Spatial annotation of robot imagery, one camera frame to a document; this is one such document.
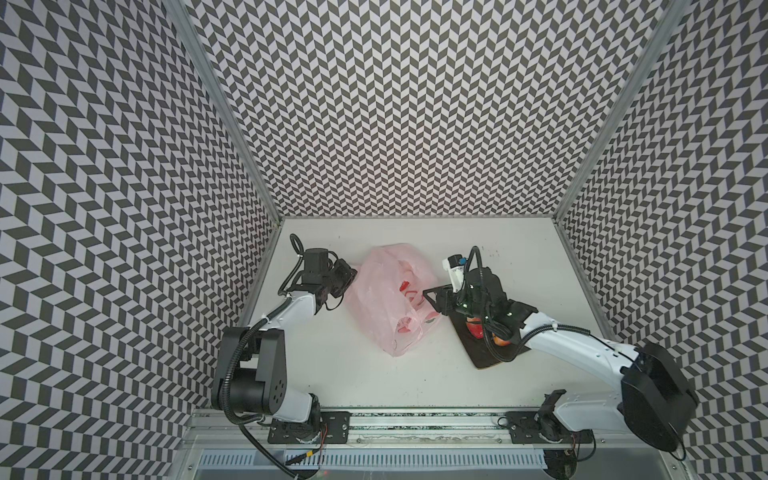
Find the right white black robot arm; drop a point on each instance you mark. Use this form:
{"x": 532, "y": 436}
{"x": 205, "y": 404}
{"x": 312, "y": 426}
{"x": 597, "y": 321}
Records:
{"x": 645, "y": 391}

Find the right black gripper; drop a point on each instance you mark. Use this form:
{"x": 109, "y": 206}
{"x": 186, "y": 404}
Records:
{"x": 445, "y": 300}

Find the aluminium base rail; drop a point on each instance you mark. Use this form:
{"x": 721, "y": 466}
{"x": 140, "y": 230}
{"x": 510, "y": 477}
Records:
{"x": 481, "y": 427}

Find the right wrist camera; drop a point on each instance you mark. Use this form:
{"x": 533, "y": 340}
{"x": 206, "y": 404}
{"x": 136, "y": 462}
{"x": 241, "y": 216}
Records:
{"x": 455, "y": 265}

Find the pink plastic bag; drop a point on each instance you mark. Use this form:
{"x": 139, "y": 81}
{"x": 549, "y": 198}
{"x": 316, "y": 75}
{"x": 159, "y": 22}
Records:
{"x": 389, "y": 286}

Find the red yellow fake strawberry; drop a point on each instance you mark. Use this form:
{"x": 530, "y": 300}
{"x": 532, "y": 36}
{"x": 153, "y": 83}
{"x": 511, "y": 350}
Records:
{"x": 475, "y": 328}

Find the black square plate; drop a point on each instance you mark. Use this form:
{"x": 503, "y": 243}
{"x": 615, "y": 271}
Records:
{"x": 484, "y": 353}

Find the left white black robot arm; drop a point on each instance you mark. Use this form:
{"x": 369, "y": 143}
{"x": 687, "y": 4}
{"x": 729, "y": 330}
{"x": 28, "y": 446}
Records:
{"x": 251, "y": 378}

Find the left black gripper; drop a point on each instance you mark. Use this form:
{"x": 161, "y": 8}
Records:
{"x": 349, "y": 273}

